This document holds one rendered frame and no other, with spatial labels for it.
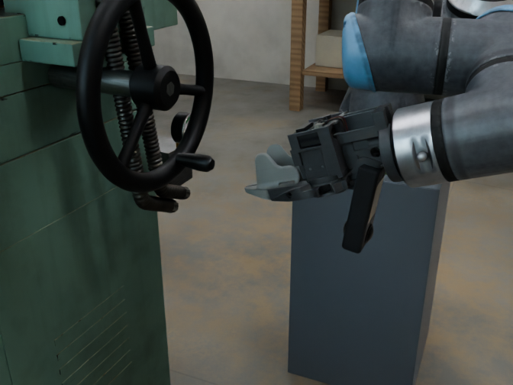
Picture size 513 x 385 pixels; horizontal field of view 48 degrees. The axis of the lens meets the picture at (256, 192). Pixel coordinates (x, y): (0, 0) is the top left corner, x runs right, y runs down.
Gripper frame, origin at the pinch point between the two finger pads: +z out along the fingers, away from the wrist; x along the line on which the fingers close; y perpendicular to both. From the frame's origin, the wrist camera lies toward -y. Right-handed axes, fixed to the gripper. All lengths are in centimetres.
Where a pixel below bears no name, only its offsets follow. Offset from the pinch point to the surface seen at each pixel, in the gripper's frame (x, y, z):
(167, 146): -26.4, 4.6, 32.7
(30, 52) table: 5.0, 26.2, 23.7
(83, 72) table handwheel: 12.6, 20.9, 8.8
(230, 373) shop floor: -37, -56, 47
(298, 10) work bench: -261, 27, 98
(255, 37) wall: -322, 20, 161
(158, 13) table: -27.7, 28.2, 25.1
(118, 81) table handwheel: 0.6, 19.0, 14.9
